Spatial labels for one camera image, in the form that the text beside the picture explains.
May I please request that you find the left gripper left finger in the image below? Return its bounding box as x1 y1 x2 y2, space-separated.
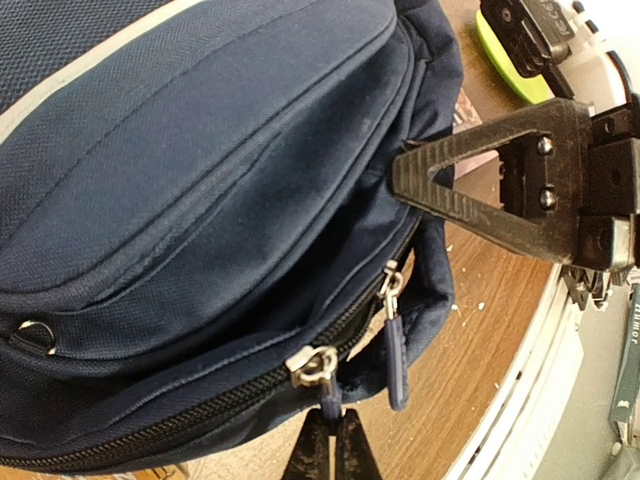
282 408 335 480

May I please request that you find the green plate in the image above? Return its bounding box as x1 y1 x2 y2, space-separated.
475 10 553 104

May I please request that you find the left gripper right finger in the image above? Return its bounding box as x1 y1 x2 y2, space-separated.
335 408 382 480

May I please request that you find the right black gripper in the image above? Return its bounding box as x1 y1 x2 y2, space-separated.
391 89 640 321

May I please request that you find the navy blue backpack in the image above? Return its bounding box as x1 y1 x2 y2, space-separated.
1 1 463 474

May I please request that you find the front aluminium rail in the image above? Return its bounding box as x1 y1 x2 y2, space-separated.
444 259 640 480

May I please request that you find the pink story book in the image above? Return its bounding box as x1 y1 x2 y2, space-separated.
449 89 501 181

